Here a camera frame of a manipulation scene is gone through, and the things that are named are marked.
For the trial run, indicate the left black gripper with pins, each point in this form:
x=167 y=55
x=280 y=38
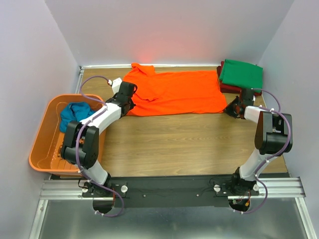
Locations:
x=129 y=106

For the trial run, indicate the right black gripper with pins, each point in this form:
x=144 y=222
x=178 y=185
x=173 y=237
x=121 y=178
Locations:
x=234 y=107

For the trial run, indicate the orange t shirt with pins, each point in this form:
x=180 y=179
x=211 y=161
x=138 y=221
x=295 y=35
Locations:
x=172 y=93

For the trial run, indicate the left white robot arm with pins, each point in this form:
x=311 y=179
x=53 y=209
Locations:
x=82 y=138

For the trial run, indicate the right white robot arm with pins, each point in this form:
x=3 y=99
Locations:
x=273 y=136

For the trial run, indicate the folded dark red t shirt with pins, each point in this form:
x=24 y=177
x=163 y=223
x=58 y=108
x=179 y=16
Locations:
x=228 y=87

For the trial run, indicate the folded green t shirt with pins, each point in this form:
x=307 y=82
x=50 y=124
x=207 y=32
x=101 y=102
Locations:
x=240 y=73

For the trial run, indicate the teal t shirt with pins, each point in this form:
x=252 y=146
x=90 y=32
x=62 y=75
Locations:
x=75 y=111

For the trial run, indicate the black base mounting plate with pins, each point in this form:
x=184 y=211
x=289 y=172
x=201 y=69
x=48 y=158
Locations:
x=168 y=191

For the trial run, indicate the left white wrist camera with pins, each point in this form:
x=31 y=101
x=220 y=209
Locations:
x=115 y=84

